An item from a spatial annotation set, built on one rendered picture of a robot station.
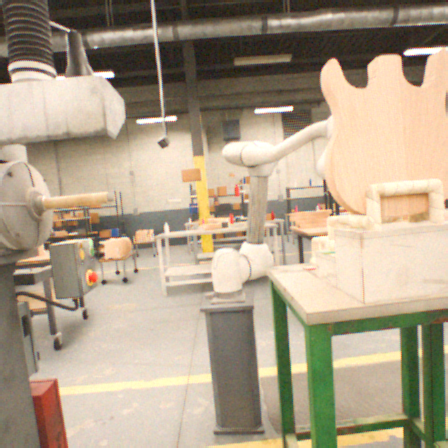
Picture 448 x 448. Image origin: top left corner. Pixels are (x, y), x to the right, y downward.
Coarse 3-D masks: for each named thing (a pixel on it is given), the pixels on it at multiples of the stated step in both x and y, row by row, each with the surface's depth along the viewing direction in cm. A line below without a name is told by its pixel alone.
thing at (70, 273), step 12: (84, 240) 116; (60, 252) 107; (72, 252) 107; (84, 252) 113; (60, 264) 107; (72, 264) 107; (84, 264) 112; (60, 276) 107; (72, 276) 107; (84, 276) 111; (60, 288) 108; (72, 288) 108; (84, 288) 110; (48, 300) 108; (72, 300) 112
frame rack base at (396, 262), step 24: (336, 240) 83; (360, 240) 70; (384, 240) 71; (408, 240) 71; (432, 240) 72; (336, 264) 85; (360, 264) 71; (384, 264) 71; (408, 264) 71; (432, 264) 72; (360, 288) 72; (384, 288) 71; (408, 288) 72; (432, 288) 72
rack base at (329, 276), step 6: (318, 252) 98; (318, 258) 98; (324, 258) 93; (330, 258) 89; (318, 264) 99; (324, 264) 94; (330, 264) 89; (318, 270) 99; (324, 270) 94; (330, 270) 89; (318, 276) 100; (324, 276) 95; (330, 276) 90; (336, 276) 86; (330, 282) 90; (336, 282) 86; (336, 288) 86
